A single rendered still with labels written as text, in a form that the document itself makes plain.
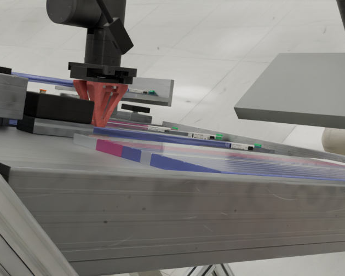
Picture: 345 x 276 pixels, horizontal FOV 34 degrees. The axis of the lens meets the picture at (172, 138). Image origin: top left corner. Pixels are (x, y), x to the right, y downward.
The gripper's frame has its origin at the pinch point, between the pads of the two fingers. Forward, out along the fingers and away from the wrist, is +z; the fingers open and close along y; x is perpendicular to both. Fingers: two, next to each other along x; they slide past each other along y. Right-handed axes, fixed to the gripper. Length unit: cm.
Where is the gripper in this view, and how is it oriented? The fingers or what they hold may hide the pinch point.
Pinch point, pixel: (97, 122)
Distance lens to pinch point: 91.5
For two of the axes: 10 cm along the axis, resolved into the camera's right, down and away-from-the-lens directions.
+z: -1.0, 9.9, 1.2
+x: 7.3, -0.1, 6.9
